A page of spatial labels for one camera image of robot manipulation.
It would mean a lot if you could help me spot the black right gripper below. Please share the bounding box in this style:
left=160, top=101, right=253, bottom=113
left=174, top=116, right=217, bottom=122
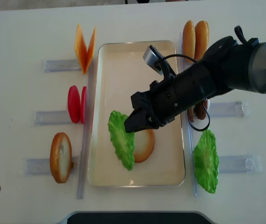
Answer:
left=124, top=78, right=184, bottom=133

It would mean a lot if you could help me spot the green lettuce leaf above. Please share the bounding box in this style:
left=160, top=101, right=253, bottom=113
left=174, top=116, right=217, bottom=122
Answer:
left=108, top=111, right=135, bottom=171
left=193, top=129, right=219, bottom=194

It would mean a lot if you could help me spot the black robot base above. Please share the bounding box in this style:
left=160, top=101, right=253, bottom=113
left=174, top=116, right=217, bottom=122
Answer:
left=67, top=212, right=211, bottom=224

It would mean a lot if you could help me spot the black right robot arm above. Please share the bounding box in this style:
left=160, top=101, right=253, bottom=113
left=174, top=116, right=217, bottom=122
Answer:
left=124, top=36, right=266, bottom=133

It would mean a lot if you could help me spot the bread slice on tray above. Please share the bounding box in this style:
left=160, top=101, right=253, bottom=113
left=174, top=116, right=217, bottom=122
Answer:
left=133, top=129, right=155, bottom=163

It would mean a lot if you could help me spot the outer brown meat patty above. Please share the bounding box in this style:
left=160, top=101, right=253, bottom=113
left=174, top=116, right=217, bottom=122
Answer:
left=194, top=100, right=208, bottom=120

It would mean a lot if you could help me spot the right red tomato slice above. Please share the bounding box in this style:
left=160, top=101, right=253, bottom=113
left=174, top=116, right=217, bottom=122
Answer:
left=80, top=86, right=87, bottom=124

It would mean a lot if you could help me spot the upright bread slice left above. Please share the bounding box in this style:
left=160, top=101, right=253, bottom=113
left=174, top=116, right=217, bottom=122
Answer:
left=50, top=132, right=72, bottom=183

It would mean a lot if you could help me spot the clear lettuce holder strip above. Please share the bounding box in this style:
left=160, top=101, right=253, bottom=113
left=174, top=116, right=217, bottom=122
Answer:
left=219, top=154, right=262, bottom=174

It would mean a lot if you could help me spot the clear tomato holder strip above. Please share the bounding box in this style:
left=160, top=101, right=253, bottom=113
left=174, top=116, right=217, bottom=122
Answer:
left=34, top=111, right=72, bottom=126

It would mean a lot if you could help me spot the clear cheese holder strip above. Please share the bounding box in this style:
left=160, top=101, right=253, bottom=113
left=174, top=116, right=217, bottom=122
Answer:
left=44, top=59, right=81, bottom=73

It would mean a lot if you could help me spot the clear bread holder strip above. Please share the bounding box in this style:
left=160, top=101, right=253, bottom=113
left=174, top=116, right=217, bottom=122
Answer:
left=21, top=156, right=79, bottom=175

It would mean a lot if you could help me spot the white rectangular tray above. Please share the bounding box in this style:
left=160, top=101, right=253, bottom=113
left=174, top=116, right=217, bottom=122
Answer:
left=88, top=40, right=186, bottom=187

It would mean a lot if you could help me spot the clear patty holder strip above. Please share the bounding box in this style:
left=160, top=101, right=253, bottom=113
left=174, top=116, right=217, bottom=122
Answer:
left=208, top=101, right=250, bottom=118

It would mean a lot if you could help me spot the inner bun half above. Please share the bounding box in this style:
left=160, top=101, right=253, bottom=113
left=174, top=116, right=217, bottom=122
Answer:
left=182, top=20, right=195, bottom=59

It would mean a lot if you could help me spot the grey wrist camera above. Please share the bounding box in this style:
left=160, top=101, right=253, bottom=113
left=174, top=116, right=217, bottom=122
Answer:
left=143, top=45, right=163, bottom=75

